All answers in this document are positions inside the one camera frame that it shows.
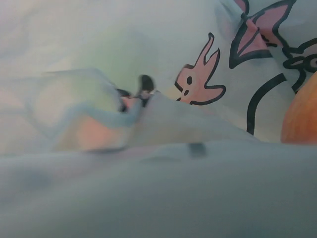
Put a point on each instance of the light blue cartoon plastic bag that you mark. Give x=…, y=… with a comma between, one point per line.
x=155, y=119

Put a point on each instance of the pink fake peach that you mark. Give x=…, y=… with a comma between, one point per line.
x=300, y=121

